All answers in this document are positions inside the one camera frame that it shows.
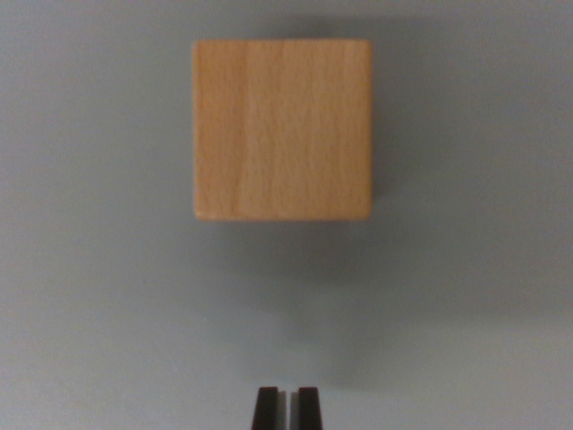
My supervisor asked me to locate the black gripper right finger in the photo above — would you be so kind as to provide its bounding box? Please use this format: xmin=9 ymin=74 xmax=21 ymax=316
xmin=289 ymin=387 xmax=324 ymax=430

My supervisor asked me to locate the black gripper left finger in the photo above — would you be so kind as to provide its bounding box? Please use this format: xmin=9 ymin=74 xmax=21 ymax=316
xmin=252 ymin=387 xmax=290 ymax=430

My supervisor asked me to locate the light wooden cube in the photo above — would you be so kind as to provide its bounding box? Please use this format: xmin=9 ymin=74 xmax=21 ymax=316
xmin=192 ymin=39 xmax=375 ymax=221

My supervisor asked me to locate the grey plastic bin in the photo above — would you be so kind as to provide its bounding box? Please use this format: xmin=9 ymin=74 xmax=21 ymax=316
xmin=0 ymin=0 xmax=573 ymax=430

